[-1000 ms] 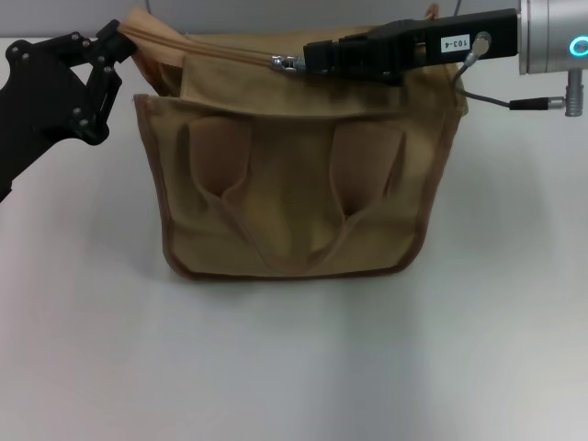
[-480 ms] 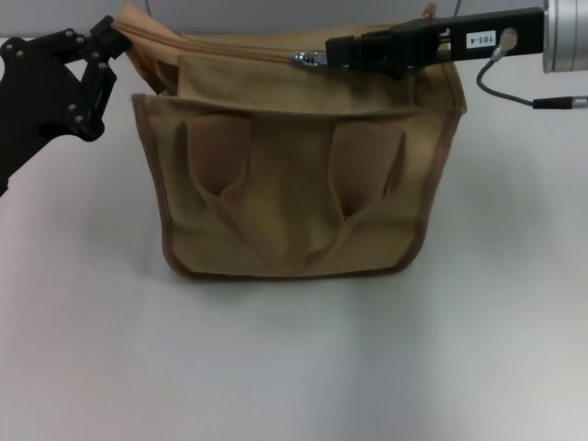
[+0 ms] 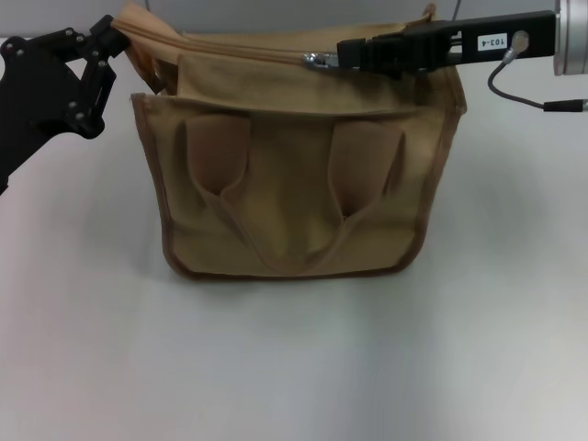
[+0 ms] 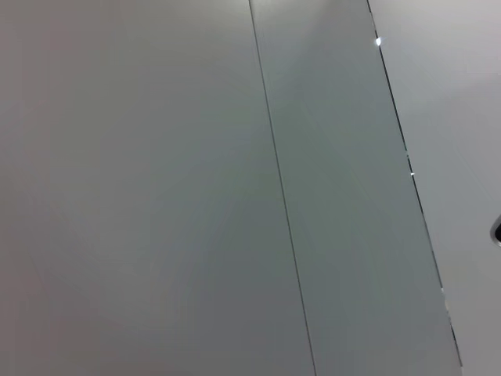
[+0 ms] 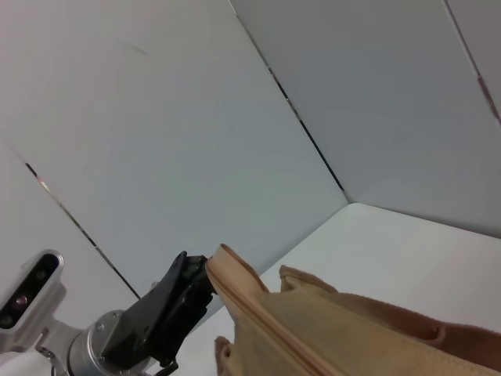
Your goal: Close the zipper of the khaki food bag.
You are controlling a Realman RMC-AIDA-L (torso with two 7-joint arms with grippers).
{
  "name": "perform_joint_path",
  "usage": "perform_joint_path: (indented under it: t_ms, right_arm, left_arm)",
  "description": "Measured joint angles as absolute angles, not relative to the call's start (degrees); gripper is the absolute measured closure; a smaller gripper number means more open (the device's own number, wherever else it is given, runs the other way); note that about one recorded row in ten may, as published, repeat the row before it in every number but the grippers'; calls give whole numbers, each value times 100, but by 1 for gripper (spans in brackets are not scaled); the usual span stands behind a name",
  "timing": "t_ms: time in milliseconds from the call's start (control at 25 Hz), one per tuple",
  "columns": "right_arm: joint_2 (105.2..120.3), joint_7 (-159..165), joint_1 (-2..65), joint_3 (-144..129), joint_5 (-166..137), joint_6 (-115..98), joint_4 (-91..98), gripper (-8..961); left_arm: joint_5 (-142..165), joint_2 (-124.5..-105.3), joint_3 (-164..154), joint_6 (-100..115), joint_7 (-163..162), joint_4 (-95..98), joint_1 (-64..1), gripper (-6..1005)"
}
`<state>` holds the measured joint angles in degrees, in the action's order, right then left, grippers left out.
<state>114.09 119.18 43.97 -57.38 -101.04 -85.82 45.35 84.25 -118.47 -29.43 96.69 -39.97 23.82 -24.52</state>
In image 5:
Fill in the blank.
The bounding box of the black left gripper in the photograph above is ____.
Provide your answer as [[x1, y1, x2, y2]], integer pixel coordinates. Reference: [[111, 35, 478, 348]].
[[98, 250, 215, 369]]

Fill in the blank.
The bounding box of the khaki canvas food bag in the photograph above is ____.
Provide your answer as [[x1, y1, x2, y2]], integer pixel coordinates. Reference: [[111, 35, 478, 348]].
[[205, 243, 501, 376]]

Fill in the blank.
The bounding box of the left gripper cable with plug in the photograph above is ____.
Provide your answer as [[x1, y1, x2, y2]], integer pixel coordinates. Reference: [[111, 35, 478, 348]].
[[154, 358, 180, 376]]

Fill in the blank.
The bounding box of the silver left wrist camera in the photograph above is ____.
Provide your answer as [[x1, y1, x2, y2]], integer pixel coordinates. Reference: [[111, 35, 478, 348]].
[[0, 248, 67, 353]]

